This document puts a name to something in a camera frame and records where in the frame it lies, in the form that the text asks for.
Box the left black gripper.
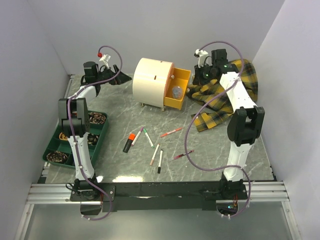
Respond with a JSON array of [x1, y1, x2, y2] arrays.
[[96, 65, 132, 86]]

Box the clear tape roll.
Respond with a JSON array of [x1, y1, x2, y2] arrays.
[[172, 86, 183, 100]]

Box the round drawer organizer box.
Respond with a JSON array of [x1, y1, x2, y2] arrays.
[[132, 58, 191, 111]]

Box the orange red pen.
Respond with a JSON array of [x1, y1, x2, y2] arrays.
[[160, 127, 183, 138]]

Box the dark red pen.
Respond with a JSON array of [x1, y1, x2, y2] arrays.
[[172, 149, 195, 161]]

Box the black cap marker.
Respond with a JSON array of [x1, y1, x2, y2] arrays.
[[157, 149, 164, 174]]

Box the pink cap marker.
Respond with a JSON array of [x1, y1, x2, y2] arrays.
[[149, 143, 160, 166]]

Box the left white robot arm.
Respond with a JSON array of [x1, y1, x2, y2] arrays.
[[58, 61, 132, 201]]

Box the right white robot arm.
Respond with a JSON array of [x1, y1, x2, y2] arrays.
[[195, 49, 265, 199]]

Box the yellow plaid cloth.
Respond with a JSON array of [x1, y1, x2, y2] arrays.
[[186, 59, 258, 132]]

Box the green cap marker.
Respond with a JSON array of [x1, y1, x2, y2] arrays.
[[143, 128, 155, 148]]

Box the orange black highlighter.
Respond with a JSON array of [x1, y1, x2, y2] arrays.
[[122, 133, 136, 153]]

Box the purple cap marker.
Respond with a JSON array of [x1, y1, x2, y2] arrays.
[[131, 127, 144, 147]]

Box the yellow rubber bands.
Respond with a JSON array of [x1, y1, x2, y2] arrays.
[[58, 132, 68, 141]]

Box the green compartment tray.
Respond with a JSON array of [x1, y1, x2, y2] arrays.
[[42, 111, 109, 170]]

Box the black base beam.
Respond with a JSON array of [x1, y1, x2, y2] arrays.
[[70, 180, 249, 213]]

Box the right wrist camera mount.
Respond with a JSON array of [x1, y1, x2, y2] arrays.
[[194, 49, 209, 68]]

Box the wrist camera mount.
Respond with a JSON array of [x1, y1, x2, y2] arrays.
[[194, 49, 209, 68], [97, 52, 111, 69]]

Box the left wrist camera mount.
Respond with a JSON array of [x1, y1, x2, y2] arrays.
[[97, 52, 111, 69]]

